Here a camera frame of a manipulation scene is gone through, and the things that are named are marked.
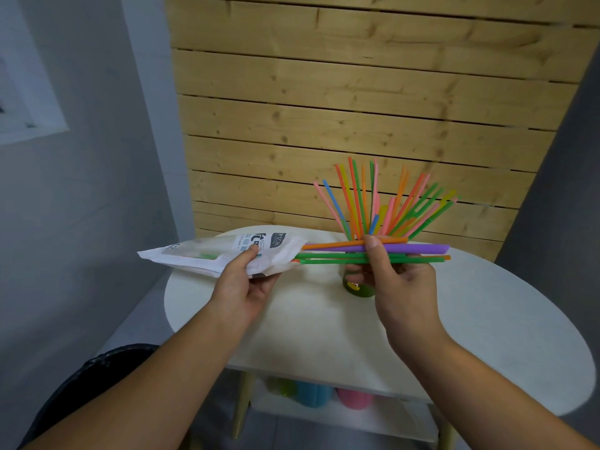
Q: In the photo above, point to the person's left hand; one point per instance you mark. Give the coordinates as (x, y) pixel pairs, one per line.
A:
(236, 295)

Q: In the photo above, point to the person's right hand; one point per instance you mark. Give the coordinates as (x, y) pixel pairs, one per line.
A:
(405, 304)

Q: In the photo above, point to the person's right thumb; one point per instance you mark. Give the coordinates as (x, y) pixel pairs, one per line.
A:
(378, 262)

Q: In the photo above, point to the person's left thumb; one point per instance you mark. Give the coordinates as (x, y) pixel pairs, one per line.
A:
(241, 262)

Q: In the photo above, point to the purple plastic straw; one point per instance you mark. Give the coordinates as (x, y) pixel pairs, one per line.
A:
(412, 248)

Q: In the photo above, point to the clear plastic straw bag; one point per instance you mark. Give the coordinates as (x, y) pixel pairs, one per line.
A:
(197, 255)

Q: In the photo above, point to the person's right forearm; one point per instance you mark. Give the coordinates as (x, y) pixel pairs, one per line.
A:
(478, 398)

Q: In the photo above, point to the person's left forearm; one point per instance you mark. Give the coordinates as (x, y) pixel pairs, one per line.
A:
(154, 384)

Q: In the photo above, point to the green straw holder cup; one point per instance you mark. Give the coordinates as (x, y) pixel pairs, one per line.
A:
(358, 290)

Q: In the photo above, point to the bunch of colourful straws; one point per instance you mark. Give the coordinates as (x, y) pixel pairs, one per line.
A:
(375, 206)

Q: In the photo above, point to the light green plastic cup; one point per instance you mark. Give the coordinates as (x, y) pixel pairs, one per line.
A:
(282, 388)

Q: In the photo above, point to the pink plastic cup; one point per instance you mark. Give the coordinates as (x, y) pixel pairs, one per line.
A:
(355, 399)

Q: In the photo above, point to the wooden table leg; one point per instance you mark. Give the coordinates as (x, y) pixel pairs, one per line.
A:
(446, 435)
(243, 403)

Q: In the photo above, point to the blue plastic cup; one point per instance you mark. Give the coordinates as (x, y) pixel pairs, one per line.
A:
(314, 394)

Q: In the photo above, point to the wooden slat panel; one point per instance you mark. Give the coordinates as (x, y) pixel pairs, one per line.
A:
(365, 88)

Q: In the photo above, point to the person's dark trousers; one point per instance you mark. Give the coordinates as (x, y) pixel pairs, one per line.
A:
(89, 384)

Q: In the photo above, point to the white window frame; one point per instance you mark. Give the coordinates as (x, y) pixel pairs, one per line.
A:
(28, 98)

